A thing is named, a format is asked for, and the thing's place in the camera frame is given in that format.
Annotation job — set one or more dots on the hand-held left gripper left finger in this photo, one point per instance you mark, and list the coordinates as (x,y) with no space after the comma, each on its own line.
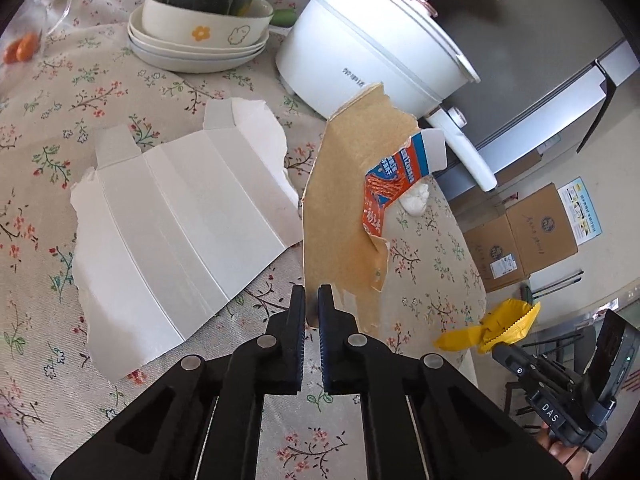
(297,340)

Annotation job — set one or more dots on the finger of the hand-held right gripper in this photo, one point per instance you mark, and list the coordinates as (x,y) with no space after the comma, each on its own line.
(515,365)

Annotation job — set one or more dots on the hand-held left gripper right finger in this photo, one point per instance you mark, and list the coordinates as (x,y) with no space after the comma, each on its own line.
(326,340)

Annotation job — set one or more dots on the yellow wrapper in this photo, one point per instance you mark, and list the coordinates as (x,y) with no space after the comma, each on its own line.
(505,322)

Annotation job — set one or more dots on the torn orange print carton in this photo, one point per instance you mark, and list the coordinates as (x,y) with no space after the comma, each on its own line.
(340,200)

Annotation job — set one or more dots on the person's right hand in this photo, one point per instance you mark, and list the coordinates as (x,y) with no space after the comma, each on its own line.
(562,457)

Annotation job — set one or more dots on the small cardboard box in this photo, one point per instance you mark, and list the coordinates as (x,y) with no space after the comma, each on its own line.
(492,257)

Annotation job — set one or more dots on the large cardboard box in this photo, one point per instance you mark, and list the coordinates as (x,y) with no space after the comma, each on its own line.
(542,230)

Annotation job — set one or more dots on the white flattened torn carton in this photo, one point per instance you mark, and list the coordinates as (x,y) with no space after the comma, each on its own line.
(185,240)

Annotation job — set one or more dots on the crumpled white tissue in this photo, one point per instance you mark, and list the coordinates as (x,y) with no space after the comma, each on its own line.
(415,201)

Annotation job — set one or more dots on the stack of white bowls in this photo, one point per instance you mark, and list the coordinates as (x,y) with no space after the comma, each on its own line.
(195,62)

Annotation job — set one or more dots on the white electric cooking pot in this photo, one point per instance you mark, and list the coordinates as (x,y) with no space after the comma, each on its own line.
(370,45)

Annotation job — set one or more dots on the grey refrigerator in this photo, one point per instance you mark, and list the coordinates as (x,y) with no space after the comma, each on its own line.
(540,60)

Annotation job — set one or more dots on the white flower print bowl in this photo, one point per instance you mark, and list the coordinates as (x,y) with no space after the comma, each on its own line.
(200,32)

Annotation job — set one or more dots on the green lime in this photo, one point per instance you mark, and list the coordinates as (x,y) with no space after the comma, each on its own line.
(282,17)

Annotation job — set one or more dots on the glass teapot with wooden lid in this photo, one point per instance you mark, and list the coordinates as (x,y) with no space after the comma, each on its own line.
(57,7)

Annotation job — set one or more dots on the wall leaflet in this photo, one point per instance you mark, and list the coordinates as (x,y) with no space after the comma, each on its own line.
(580,207)

